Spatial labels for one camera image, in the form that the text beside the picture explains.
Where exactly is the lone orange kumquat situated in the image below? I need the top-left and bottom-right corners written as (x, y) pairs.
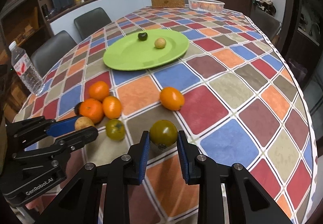
top-left (159, 87), bottom-right (185, 111)

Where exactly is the black chair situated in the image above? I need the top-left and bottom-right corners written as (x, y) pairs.
top-left (31, 30), bottom-right (77, 77)
top-left (74, 7), bottom-right (112, 40)
top-left (251, 7), bottom-right (281, 41)

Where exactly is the colourful checked tablecloth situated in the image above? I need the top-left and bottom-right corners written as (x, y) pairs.
top-left (15, 7), bottom-right (318, 223)

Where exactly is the dark plum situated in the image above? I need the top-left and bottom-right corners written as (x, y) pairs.
top-left (74, 102), bottom-right (82, 116)
top-left (137, 32), bottom-right (148, 41)

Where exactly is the large orange mandarin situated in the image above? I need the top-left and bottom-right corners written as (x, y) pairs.
top-left (79, 98), bottom-right (105, 124)

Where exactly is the white fruit basket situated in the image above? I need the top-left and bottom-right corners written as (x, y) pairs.
top-left (188, 0), bottom-right (225, 13)

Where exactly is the clear water bottle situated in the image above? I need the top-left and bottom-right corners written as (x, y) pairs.
top-left (9, 41), bottom-right (44, 96)

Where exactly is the black chair near left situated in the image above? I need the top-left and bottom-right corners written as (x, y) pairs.
top-left (31, 30), bottom-right (77, 77)

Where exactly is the brown longan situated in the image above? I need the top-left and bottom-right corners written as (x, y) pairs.
top-left (154, 37), bottom-right (166, 49)
top-left (74, 116), bottom-right (95, 130)

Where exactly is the black chair right side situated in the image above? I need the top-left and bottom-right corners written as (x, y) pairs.
top-left (251, 7), bottom-right (281, 41)

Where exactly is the green plate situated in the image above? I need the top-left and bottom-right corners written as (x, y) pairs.
top-left (102, 29), bottom-right (189, 71)

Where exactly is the green tomato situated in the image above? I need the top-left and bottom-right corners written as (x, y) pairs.
top-left (149, 120), bottom-right (178, 149)
top-left (106, 119), bottom-right (125, 141)

